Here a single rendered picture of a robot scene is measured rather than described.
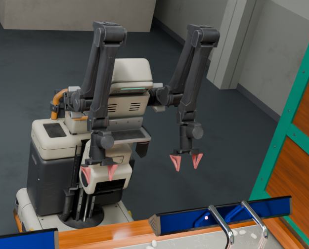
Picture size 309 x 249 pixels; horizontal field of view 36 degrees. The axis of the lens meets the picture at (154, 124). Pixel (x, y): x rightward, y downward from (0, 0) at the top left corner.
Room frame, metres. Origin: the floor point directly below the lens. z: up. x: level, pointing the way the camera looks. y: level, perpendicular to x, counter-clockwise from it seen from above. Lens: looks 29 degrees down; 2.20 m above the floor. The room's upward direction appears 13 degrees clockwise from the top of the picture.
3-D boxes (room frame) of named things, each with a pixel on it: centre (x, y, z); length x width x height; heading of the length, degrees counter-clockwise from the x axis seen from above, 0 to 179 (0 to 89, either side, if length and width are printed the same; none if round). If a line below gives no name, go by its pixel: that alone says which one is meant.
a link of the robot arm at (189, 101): (1.92, -0.13, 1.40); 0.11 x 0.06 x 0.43; 124
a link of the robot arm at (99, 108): (1.68, 0.23, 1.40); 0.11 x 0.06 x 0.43; 124
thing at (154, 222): (1.48, -0.35, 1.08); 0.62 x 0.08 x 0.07; 120
